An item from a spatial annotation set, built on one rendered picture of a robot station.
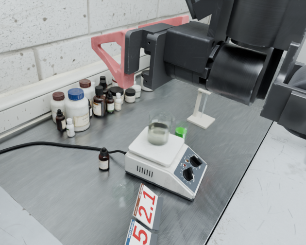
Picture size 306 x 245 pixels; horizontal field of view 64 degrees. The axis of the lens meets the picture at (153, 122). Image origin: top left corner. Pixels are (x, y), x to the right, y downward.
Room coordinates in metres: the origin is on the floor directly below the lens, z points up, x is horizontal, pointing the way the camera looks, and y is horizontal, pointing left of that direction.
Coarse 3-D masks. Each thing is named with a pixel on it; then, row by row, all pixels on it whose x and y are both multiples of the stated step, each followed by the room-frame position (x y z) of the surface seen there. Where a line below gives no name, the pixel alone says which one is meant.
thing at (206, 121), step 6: (204, 90) 0.78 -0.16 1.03; (198, 96) 0.79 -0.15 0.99; (198, 102) 0.79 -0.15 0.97; (198, 108) 0.79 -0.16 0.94; (192, 114) 0.80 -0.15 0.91; (198, 114) 0.81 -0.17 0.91; (204, 114) 0.81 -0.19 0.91; (192, 120) 0.76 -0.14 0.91; (198, 120) 0.77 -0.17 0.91; (204, 120) 0.77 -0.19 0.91; (210, 120) 0.78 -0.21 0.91; (204, 126) 0.73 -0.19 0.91
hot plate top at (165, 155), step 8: (144, 136) 0.53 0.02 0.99; (176, 136) 0.55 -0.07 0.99; (136, 144) 0.49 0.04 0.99; (144, 144) 0.49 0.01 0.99; (168, 144) 0.51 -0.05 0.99; (176, 144) 0.51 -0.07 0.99; (136, 152) 0.46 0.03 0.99; (144, 152) 0.47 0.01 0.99; (152, 152) 0.47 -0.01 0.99; (160, 152) 0.47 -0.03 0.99; (168, 152) 0.48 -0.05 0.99; (176, 152) 0.48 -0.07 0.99; (152, 160) 0.45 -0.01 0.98; (160, 160) 0.44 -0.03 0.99; (168, 160) 0.45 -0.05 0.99
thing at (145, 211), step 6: (144, 186) 0.40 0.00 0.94; (144, 192) 0.39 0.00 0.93; (150, 192) 0.40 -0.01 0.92; (144, 198) 0.37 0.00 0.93; (150, 198) 0.38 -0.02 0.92; (144, 204) 0.36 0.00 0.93; (150, 204) 0.37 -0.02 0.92; (138, 210) 0.33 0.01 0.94; (144, 210) 0.34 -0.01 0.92; (150, 210) 0.35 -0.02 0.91; (138, 216) 0.32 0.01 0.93; (144, 216) 0.33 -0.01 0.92; (150, 216) 0.34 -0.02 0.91; (150, 222) 0.32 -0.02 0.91
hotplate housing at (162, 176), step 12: (132, 156) 0.47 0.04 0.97; (180, 156) 0.49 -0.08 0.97; (132, 168) 0.46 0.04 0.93; (144, 168) 0.45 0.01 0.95; (156, 168) 0.44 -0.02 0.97; (168, 168) 0.44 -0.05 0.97; (156, 180) 0.43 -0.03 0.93; (168, 180) 0.42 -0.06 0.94; (180, 180) 0.42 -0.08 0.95; (180, 192) 0.41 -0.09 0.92; (192, 192) 0.40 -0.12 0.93
